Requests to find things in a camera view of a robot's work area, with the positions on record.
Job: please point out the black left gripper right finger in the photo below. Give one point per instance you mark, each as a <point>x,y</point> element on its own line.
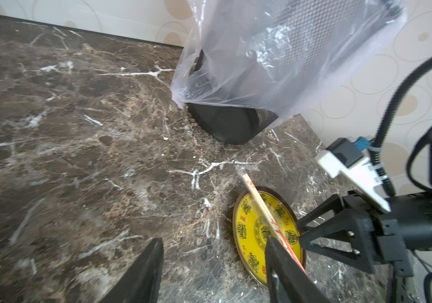
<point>286,281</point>

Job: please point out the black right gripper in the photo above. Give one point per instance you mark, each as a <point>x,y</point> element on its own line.
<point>362,237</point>

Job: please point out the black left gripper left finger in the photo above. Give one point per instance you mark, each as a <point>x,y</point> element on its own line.
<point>141,281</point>

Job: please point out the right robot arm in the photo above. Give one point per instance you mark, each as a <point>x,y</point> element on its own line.
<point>363,229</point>

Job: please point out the clear plastic bin liner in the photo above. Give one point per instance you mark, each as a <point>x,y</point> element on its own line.
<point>281,56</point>

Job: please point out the yellow patterned plate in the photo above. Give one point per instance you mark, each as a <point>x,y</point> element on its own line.
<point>251,230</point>

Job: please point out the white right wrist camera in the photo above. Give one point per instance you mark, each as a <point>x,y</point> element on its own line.
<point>347,158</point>

